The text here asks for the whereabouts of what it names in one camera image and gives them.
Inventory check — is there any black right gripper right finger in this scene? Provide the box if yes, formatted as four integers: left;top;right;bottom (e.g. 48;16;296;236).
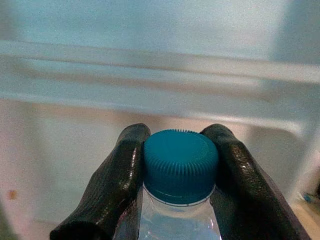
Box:
199;123;311;240

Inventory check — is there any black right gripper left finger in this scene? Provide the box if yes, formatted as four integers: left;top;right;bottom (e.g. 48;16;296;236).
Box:
49;123;152;240

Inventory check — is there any clear bottle with blue cap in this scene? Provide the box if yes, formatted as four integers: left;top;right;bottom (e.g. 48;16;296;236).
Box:
138;128;224;240

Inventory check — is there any glass fridge shelf white trim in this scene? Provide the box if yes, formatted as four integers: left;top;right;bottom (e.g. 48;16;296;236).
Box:
0;39;320;123

